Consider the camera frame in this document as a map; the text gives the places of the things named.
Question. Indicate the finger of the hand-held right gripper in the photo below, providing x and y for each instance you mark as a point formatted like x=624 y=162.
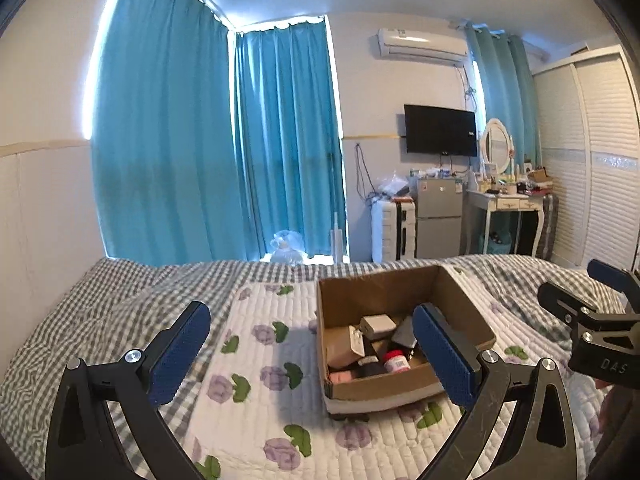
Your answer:
x=562 y=302
x=612 y=275

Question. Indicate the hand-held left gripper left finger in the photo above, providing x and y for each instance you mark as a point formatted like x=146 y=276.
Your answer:
x=180 y=355

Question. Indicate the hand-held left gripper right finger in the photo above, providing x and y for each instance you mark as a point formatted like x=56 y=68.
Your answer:
x=442 y=355

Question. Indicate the red-topped small jar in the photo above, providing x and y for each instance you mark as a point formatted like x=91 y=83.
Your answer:
x=396 y=361

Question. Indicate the black rectangular case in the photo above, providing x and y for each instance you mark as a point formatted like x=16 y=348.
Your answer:
x=372 y=366

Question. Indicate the white charger cube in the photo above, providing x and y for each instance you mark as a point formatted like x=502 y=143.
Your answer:
x=377 y=326

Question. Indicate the brown cardboard box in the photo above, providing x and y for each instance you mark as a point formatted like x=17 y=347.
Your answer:
x=380 y=395

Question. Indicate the pink rose-print box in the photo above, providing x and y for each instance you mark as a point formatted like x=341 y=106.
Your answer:
x=342 y=375

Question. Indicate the dark suitcase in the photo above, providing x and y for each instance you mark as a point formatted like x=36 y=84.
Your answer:
x=549 y=227

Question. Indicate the floral quilted mat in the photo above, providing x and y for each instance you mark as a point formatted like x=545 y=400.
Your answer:
x=260 y=410

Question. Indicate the white louvered wardrobe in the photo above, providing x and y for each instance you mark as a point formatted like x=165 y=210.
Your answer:
x=590 y=170

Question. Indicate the white dressing table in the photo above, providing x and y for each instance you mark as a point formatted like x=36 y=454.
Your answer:
x=505 y=203

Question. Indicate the silver mini fridge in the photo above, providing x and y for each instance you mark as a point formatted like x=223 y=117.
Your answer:
x=439 y=220

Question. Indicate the white suitcase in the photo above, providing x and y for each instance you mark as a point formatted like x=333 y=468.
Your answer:
x=385 y=232

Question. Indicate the clear plastic bag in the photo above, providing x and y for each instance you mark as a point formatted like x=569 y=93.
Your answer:
x=287 y=247

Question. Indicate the oval white vanity mirror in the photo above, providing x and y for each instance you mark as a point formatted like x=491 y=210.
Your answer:
x=496 y=142

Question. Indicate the plastic bag on suitcase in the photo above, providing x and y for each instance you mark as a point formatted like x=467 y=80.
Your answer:
x=394 y=187

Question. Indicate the blue curtain beside wardrobe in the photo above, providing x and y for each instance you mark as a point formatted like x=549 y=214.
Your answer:
x=505 y=90

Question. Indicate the wide blue curtain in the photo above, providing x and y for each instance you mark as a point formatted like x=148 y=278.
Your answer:
x=160 y=135

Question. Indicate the narrow blue curtain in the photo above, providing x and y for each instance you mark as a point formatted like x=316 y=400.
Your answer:
x=290 y=150

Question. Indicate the white air conditioner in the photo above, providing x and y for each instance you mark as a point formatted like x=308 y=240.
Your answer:
x=422 y=46

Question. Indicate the black wall television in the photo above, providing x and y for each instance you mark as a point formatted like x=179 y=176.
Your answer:
x=440 y=130

